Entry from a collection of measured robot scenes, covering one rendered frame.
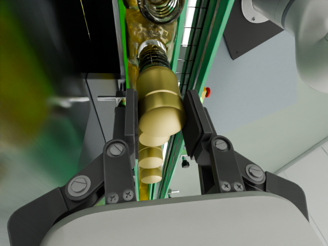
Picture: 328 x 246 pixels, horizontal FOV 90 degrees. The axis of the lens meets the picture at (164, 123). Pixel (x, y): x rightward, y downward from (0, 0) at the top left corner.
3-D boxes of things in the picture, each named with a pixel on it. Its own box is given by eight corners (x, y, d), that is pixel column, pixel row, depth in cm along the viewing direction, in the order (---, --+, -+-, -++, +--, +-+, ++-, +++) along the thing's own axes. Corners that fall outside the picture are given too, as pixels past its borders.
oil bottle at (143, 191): (139, 187, 108) (140, 238, 90) (148, 186, 109) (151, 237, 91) (139, 190, 112) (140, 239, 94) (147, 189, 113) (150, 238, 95)
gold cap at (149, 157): (164, 131, 24) (168, 158, 21) (155, 144, 26) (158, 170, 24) (140, 127, 23) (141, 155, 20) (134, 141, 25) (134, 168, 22)
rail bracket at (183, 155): (176, 134, 68) (183, 164, 59) (194, 133, 69) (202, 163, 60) (175, 140, 71) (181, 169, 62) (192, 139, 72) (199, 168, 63)
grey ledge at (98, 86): (91, 59, 49) (84, 83, 41) (122, 60, 50) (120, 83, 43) (122, 180, 121) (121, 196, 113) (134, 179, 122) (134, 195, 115)
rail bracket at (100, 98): (100, 71, 42) (92, 109, 33) (128, 71, 43) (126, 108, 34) (103, 84, 45) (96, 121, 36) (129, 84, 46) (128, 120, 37)
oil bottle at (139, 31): (127, -25, 28) (122, 22, 15) (159, -21, 29) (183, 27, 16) (129, 12, 32) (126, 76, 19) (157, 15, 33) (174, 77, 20)
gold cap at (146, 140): (136, 98, 19) (136, 129, 16) (167, 98, 19) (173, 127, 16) (137, 119, 21) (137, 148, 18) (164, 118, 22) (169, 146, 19)
